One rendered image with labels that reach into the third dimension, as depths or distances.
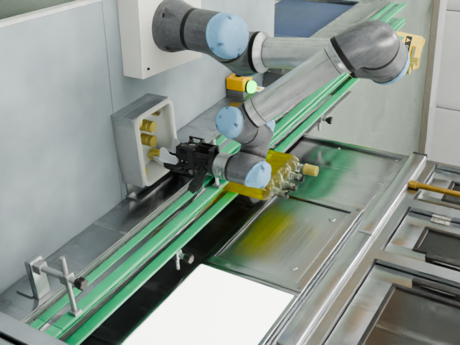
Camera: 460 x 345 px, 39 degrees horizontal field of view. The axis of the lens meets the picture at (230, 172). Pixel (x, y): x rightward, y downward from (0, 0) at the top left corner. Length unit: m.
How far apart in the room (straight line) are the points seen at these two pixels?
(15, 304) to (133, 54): 0.72
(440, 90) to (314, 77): 6.69
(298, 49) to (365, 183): 0.80
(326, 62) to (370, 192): 0.88
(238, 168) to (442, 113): 6.72
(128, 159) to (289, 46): 0.56
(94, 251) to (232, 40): 0.67
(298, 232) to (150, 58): 0.72
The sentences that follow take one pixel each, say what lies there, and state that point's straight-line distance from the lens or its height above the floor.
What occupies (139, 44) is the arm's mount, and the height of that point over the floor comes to 0.82.
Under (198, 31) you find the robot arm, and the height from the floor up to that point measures 0.97.
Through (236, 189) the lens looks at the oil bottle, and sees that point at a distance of 2.09.
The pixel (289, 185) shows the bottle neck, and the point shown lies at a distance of 2.07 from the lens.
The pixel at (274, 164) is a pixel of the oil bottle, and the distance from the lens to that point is 2.14.
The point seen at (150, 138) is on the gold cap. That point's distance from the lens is 1.91.
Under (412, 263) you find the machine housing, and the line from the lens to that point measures 2.02.
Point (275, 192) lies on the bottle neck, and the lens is 2.03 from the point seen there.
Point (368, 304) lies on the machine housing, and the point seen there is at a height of 1.48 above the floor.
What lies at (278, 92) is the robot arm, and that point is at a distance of 1.59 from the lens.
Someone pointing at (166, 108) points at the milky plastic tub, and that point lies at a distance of 1.93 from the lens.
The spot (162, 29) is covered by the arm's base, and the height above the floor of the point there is 0.86.
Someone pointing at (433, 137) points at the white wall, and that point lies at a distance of 8.51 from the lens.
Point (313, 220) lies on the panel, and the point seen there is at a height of 1.19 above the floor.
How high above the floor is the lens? 1.93
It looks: 28 degrees down
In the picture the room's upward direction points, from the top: 104 degrees clockwise
